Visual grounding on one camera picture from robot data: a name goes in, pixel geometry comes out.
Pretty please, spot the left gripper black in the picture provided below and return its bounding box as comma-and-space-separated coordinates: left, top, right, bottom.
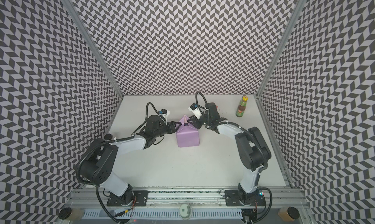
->
154, 121, 183, 138

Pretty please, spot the pink wrapping paper sheet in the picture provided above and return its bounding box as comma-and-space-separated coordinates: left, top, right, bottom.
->
176, 115, 200, 148

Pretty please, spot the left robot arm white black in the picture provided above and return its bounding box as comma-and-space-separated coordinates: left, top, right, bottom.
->
76, 115, 182, 205

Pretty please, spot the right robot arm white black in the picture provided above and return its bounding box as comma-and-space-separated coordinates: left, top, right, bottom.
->
188, 103, 271, 206

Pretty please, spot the green sauce bottle yellow cap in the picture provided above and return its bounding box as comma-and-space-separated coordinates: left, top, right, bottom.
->
236, 95, 248, 117

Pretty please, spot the small jar black lid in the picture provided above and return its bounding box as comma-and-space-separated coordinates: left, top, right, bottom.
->
104, 133, 113, 141

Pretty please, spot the round white button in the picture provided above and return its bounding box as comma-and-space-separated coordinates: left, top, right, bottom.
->
179, 203, 192, 220

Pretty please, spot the right corner jar black lid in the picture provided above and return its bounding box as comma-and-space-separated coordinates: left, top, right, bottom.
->
278, 206, 300, 222

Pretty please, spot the corner jar black lid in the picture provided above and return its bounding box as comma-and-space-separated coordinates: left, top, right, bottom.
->
278, 206, 300, 222
58, 207, 85, 221

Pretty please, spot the left corner jar black lid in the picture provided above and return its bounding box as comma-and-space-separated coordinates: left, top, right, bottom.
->
58, 207, 85, 221

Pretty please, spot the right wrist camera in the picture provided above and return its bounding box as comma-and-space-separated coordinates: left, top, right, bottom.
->
188, 103, 203, 120

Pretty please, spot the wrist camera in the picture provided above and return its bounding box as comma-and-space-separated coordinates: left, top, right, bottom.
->
188, 103, 203, 120
159, 109, 170, 121

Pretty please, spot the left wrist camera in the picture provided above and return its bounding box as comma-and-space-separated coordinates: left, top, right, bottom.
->
159, 109, 170, 121

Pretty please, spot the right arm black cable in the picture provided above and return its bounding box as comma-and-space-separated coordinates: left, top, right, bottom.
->
243, 187, 273, 224

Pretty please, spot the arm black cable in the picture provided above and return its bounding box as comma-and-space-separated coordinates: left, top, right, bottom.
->
95, 185, 121, 224
243, 187, 273, 224

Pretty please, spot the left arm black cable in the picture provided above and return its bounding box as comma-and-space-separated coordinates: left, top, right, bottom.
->
95, 185, 121, 224

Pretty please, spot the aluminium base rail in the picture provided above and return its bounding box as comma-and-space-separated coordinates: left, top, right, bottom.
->
65, 187, 308, 210

